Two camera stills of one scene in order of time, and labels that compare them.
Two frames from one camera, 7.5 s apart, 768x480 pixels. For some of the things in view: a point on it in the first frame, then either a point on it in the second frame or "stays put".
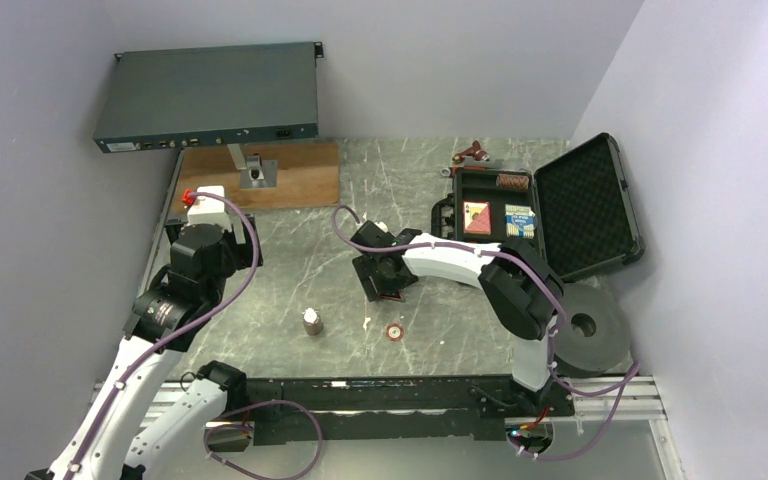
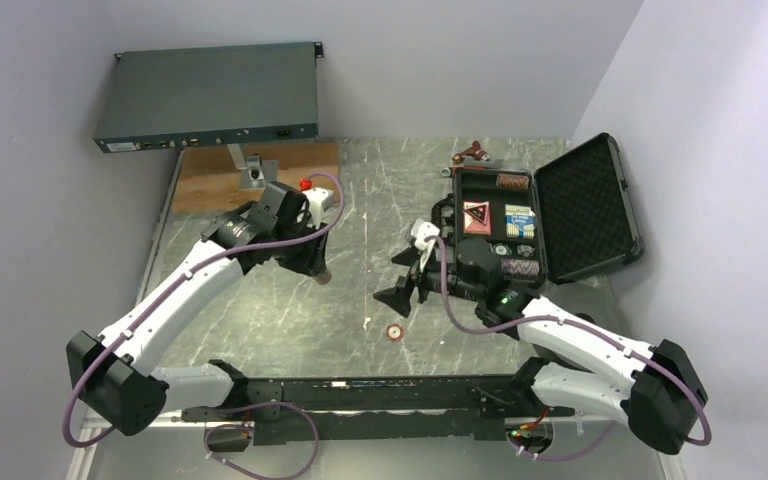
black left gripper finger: (249, 253) -> (308, 257)
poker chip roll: (512, 181) stays put
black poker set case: (576, 211) stays put
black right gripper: (365, 269) -> (398, 297)
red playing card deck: (477, 217) stays put
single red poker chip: (394, 332) stays put
